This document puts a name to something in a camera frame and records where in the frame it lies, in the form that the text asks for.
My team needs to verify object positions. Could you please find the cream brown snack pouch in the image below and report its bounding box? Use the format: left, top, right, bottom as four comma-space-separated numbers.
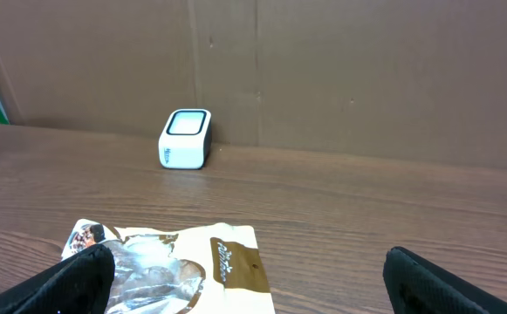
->
62, 219, 275, 314

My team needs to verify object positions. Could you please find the white barcode scanner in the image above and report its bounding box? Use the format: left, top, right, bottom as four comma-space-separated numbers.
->
158, 108, 212, 170

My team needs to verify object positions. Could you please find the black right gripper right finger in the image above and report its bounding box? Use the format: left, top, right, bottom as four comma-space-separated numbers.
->
383, 247, 507, 314

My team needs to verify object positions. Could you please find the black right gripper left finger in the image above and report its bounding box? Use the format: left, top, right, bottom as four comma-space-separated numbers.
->
0, 244, 115, 314

